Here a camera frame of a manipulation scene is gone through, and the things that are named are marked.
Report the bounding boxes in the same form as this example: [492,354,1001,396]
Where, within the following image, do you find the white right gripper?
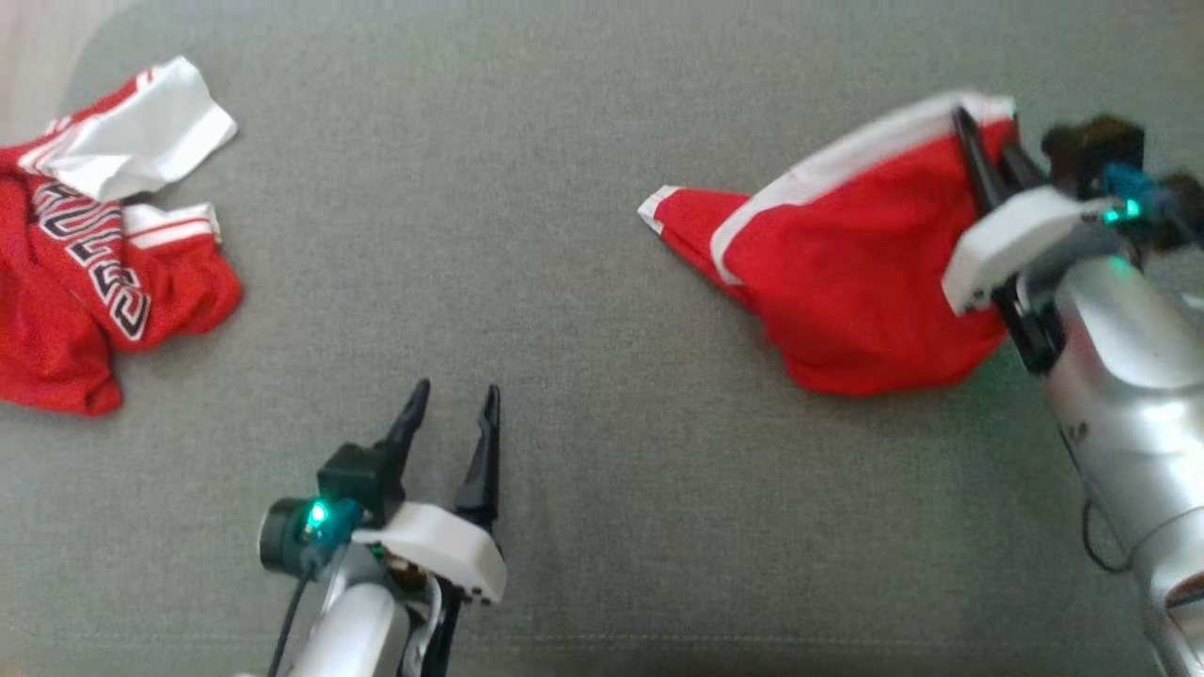
[943,106,1116,377]

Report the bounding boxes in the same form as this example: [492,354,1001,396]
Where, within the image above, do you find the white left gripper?
[353,379,507,677]

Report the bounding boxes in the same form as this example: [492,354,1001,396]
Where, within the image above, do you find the red shorts with white stripes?
[638,91,1022,396]

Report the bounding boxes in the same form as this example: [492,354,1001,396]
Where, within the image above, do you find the red jersey with white sleeves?
[0,55,244,417]

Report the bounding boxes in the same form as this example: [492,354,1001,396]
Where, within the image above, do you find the black left camera cable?
[268,559,316,677]

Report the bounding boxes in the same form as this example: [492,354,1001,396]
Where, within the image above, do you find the thin black arm cable loop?
[1080,498,1134,575]

